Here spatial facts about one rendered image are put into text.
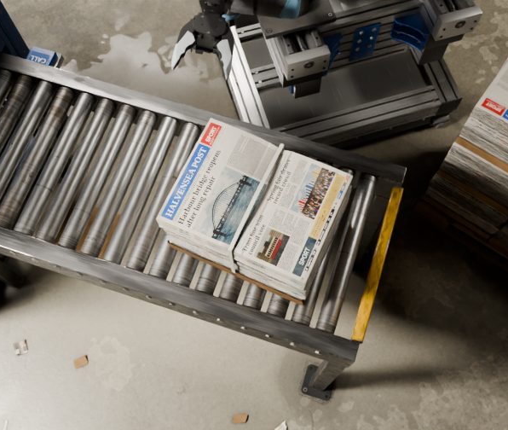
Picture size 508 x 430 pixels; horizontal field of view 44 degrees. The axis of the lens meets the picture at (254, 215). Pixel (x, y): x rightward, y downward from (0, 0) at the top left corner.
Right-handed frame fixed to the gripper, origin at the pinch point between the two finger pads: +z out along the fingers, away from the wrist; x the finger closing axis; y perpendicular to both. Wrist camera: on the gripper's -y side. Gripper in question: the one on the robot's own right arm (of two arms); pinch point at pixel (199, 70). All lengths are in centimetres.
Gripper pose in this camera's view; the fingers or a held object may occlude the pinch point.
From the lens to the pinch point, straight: 135.5
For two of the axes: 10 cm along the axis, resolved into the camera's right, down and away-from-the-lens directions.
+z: -1.6, 9.3, -3.5
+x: -9.8, -1.9, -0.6
